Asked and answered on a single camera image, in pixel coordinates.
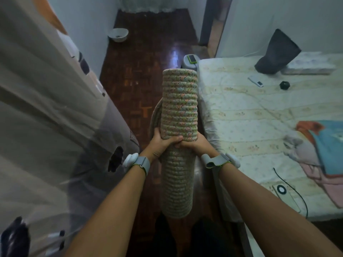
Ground person's right hand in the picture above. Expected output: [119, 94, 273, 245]
[175, 131, 221, 159]

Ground person's left hand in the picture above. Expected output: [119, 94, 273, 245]
[139, 127, 184, 162]

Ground braided pastel rug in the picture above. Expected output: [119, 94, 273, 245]
[148, 69, 199, 219]

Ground person's right forearm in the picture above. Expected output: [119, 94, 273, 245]
[218, 163, 343, 257]

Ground person's left forearm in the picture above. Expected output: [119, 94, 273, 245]
[64, 164, 147, 257]

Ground grey right wrist tracker band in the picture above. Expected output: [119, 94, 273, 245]
[201, 153, 241, 169]

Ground grey wrist tracker band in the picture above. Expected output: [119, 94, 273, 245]
[201, 153, 241, 169]
[122, 153, 151, 176]

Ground grey left wrist tracker band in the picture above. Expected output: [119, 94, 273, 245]
[122, 153, 151, 176]

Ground mattress with pale floral sheet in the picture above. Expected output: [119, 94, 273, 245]
[198, 52, 343, 222]

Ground grey stool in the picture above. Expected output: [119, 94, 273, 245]
[181, 54, 200, 71]

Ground white remote control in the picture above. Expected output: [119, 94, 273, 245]
[248, 75, 264, 88]

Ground person's black trousers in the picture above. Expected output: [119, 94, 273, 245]
[153, 214, 242, 257]

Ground pale grey garment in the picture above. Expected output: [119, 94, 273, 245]
[284, 131, 322, 169]

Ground white bowl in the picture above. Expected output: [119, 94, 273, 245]
[108, 28, 129, 42]

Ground dark door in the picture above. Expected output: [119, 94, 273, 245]
[199, 0, 215, 47]

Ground orange garment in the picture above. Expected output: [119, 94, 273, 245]
[296, 121, 325, 138]

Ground dark grey bag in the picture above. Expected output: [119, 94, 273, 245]
[255, 29, 302, 75]

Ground white lace curtain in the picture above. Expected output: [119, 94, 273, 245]
[118, 0, 189, 13]

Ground blue garment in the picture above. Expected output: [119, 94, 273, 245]
[308, 120, 343, 176]

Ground folded white blanket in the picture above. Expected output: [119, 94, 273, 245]
[281, 52, 337, 76]

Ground pink garment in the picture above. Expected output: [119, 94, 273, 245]
[300, 163, 343, 208]

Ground white device with black ring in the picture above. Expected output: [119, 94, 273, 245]
[272, 184, 302, 213]

